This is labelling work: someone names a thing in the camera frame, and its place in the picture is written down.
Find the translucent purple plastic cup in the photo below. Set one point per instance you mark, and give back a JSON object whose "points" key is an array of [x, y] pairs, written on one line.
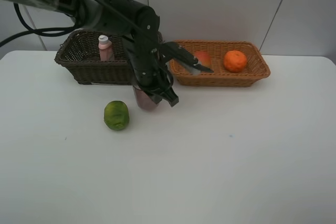
{"points": [[142, 99]]}

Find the pink bottle white cap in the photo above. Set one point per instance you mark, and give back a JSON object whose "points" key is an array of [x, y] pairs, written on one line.
{"points": [[105, 48]]}

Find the light orange wicker basket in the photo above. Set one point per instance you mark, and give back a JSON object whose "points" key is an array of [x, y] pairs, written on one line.
{"points": [[255, 70]]}

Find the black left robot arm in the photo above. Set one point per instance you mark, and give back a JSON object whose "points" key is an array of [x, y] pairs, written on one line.
{"points": [[138, 25]]}

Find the green lime fruit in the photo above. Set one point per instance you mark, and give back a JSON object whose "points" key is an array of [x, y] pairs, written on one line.
{"points": [[116, 115]]}

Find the dark brown wicker basket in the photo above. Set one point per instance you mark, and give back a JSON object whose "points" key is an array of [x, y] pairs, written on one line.
{"points": [[80, 55]]}

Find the orange mandarin fruit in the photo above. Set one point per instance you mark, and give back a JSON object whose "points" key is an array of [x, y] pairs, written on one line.
{"points": [[235, 61]]}

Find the red yellow peach fruit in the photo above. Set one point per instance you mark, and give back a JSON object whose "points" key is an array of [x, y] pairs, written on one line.
{"points": [[204, 58]]}

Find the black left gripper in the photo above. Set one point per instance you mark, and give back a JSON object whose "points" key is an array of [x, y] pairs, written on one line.
{"points": [[151, 73]]}

